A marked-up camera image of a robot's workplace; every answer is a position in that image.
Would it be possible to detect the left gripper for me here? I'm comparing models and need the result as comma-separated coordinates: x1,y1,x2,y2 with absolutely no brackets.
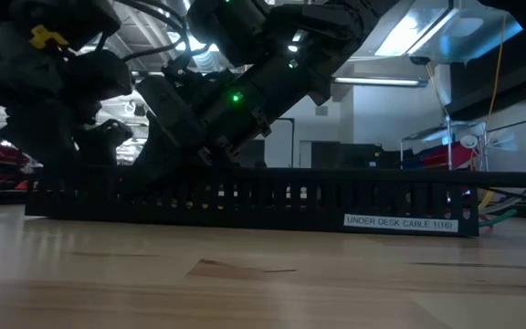
0,0,134,168

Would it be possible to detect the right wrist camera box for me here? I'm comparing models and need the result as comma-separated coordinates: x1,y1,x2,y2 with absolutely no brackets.
135,74,209,152

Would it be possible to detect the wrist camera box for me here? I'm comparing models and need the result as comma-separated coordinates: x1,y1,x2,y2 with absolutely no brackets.
135,74,209,152
61,48,134,102

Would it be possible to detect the shelf rack with red bins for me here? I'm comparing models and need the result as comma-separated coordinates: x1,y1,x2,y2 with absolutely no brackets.
398,116,496,171

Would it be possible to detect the white fan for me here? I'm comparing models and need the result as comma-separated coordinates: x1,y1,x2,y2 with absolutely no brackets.
454,122,520,154

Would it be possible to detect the black slotted cable raceway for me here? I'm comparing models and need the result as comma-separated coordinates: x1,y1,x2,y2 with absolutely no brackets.
24,166,481,238

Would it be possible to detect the black gantry frame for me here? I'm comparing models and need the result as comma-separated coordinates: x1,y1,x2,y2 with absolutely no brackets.
269,117,296,169

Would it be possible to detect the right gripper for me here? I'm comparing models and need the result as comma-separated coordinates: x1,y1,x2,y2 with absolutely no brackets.
130,49,326,169

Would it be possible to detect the black raceway cover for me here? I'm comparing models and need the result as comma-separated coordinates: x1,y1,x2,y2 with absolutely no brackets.
239,166,526,188

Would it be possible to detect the ceiling light bar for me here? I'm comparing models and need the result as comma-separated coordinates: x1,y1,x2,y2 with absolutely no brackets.
333,75,429,89

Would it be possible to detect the yellow cable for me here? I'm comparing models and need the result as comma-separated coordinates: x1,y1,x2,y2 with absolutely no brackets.
479,189,496,212

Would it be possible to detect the yellow hanging cord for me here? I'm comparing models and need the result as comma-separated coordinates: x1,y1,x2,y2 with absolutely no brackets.
485,13,507,132

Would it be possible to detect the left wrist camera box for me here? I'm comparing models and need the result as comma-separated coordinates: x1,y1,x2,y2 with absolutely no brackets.
61,48,134,102

